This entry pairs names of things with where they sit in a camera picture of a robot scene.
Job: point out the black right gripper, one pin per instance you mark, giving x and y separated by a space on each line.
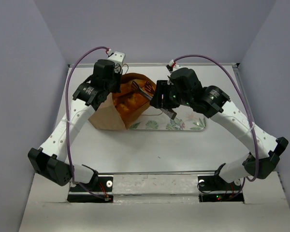
162 87

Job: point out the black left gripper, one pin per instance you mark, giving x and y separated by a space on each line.
117 89

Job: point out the long scored fake baguette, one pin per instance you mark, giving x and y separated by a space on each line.
129 96

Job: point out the brown paper bag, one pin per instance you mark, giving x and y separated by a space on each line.
108 118

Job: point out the short fake bread loaf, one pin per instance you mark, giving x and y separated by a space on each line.
122 109

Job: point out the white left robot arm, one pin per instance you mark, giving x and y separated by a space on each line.
53 159

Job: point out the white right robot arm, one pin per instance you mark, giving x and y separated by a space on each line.
212 102

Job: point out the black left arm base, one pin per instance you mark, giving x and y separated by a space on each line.
101 192

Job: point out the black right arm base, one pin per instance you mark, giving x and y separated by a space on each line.
213 189

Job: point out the floral white serving tray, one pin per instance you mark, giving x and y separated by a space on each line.
155 120

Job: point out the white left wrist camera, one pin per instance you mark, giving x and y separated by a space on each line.
117 57

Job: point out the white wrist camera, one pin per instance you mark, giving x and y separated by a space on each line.
172 66
117 57

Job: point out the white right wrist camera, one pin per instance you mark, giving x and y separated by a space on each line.
172 66

